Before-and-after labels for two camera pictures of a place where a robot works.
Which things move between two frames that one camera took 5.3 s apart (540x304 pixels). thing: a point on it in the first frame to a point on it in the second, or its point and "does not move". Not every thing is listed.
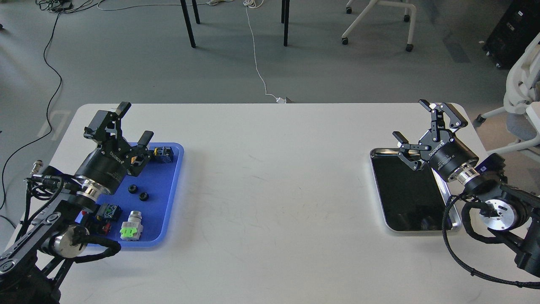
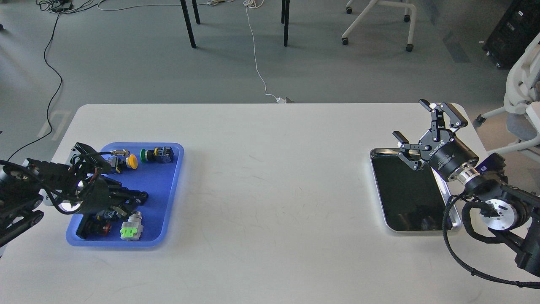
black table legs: [191, 33] does not move
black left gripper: [107, 165] to [101, 195]
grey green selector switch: [132, 230] does not move
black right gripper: [451, 158] does not move
